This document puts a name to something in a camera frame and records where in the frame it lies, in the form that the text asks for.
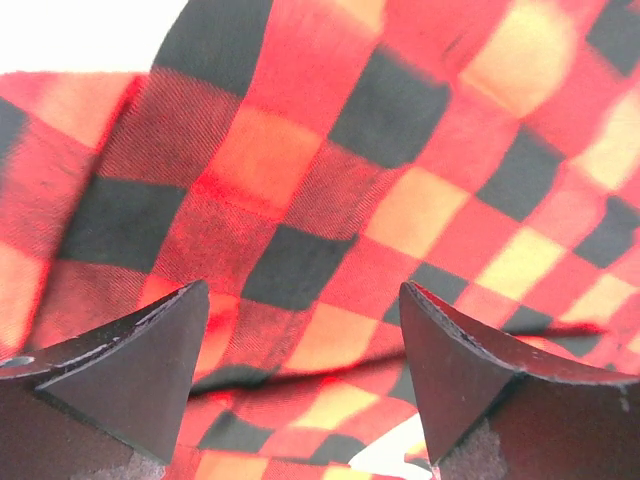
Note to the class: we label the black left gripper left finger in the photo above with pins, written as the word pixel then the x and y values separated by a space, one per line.
pixel 106 404

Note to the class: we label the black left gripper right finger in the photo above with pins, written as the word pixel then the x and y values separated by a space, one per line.
pixel 494 407

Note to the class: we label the red black plaid shirt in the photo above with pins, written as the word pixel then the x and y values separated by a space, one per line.
pixel 304 159

